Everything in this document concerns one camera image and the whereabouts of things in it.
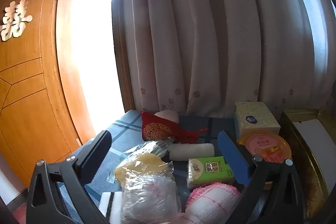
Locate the pink towel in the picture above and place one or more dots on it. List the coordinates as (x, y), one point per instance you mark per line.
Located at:
(168, 116)

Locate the wooden door frame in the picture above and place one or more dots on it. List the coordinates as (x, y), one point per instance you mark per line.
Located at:
(68, 69)

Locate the green tissue pack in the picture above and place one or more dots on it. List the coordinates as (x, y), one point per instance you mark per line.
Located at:
(207, 169)

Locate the yellow round container pink lid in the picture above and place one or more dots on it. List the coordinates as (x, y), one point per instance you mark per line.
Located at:
(265, 146)

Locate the yellow sponge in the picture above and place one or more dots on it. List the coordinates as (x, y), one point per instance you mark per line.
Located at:
(141, 165)

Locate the pink checked white cloth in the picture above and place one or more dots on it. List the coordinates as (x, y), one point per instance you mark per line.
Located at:
(210, 200)

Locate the pale yellow tissue pack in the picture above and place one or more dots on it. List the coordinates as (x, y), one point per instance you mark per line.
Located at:
(254, 119)

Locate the white black striped cloth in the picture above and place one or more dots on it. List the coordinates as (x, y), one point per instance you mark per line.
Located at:
(110, 204)

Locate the wooden door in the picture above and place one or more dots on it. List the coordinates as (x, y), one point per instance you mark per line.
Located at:
(26, 87)

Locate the white towel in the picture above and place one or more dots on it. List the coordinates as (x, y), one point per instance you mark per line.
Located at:
(191, 151)

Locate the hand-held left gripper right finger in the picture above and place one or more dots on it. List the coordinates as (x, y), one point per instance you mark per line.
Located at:
(233, 158)

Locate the clear plastic bag of cotton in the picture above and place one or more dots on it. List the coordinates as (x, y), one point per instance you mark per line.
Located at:
(149, 197)

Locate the gold tin box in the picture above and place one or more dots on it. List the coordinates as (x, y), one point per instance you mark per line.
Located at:
(315, 187)

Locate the red embroidered pouch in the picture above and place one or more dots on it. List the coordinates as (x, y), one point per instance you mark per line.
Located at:
(157, 130)

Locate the pale floral curtain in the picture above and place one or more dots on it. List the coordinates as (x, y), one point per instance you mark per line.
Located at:
(210, 29)

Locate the white paper-cut door decoration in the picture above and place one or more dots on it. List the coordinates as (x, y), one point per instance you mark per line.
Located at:
(15, 22)

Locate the blue plaid blanket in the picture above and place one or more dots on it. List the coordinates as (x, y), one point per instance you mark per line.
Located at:
(126, 132)

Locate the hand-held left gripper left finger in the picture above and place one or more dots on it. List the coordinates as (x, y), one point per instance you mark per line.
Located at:
(97, 153)

